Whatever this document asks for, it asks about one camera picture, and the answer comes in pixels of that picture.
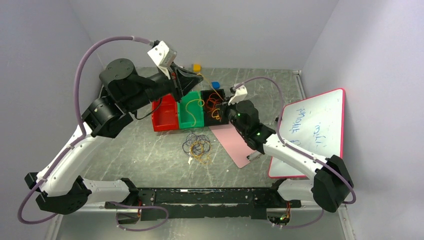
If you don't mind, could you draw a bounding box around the pink-framed whiteboard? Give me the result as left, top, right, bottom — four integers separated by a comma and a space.
279, 88, 346, 158

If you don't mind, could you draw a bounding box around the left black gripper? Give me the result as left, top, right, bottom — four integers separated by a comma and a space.
125, 60, 204, 112

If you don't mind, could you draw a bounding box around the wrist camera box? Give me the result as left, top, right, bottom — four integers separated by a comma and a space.
228, 84, 248, 105
147, 40, 177, 80

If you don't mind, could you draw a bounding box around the purple cable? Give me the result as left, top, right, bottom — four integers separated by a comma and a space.
181, 131, 213, 159

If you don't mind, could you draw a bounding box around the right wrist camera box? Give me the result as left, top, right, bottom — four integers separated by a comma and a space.
228, 84, 248, 105

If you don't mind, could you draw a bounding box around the yellow cable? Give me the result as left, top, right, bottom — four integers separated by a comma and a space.
184, 73, 226, 128
188, 140, 213, 165

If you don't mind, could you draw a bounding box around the pink clipboard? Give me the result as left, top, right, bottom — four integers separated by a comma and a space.
209, 124, 266, 169

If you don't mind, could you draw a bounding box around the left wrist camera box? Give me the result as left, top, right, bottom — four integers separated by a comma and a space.
147, 40, 177, 80

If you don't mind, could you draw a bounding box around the black plastic bin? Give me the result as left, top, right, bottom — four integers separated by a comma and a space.
200, 88, 229, 127

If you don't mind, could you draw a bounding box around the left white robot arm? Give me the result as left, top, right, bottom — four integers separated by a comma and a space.
25, 58, 203, 215

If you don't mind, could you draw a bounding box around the yellow cube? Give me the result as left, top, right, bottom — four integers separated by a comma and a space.
192, 64, 202, 73

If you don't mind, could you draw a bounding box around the red plastic bin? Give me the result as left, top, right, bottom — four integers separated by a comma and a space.
151, 94, 179, 132

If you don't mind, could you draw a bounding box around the aluminium rail frame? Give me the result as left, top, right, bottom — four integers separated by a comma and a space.
46, 201, 355, 240

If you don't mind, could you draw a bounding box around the green plastic bin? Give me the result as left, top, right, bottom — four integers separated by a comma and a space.
177, 91, 205, 129

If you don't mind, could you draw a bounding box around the orange cable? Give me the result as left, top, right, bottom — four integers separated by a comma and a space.
205, 93, 226, 120

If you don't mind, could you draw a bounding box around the blue cube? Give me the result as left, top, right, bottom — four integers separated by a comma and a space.
211, 81, 221, 90

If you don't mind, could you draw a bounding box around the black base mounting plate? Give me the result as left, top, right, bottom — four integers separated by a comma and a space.
104, 187, 302, 222

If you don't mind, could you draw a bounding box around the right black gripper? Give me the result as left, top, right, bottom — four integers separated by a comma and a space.
215, 96, 248, 136

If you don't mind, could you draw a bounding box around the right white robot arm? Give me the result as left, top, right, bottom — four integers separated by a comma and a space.
218, 100, 357, 213

